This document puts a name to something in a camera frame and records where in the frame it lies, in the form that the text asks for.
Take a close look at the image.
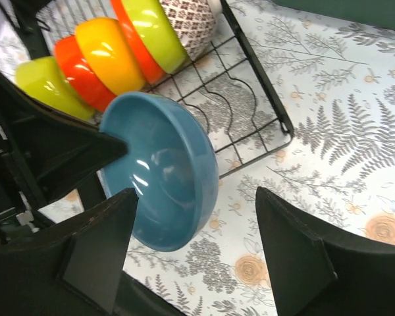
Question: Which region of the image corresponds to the blue bowl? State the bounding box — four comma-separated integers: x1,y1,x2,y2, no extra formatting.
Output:
99,92,219,252

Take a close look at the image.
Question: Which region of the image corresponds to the black wire dish rack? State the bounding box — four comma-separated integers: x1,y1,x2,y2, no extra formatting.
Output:
0,1,294,178

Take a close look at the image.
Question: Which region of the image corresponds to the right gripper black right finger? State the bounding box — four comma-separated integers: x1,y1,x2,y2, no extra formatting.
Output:
255,187,395,315

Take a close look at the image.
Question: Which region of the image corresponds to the orange bowl behind lime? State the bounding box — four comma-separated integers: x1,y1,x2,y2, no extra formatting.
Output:
111,0,165,84

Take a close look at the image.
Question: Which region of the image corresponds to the red orange bowl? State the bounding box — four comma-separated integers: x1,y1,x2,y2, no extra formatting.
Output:
54,35,116,112

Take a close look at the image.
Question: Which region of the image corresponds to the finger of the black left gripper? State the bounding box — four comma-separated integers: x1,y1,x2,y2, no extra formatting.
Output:
0,72,128,204

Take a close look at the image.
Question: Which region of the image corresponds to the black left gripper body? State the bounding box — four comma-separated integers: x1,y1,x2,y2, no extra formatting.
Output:
0,127,105,244

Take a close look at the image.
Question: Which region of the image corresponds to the green compartment tray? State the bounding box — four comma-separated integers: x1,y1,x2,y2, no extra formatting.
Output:
274,0,395,30

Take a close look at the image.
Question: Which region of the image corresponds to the yellow orange bowl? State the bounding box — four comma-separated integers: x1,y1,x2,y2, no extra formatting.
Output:
74,17,146,95

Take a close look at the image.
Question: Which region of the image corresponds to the small lime green bowl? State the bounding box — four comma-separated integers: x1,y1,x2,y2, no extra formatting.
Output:
15,56,95,121

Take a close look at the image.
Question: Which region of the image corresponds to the floral patterned table mat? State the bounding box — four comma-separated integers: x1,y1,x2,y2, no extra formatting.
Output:
0,0,395,316

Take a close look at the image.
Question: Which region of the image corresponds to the brown lattice patterned bowl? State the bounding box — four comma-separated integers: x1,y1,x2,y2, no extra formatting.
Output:
160,0,223,61

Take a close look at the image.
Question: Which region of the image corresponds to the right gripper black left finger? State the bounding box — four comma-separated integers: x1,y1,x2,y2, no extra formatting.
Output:
0,189,138,315

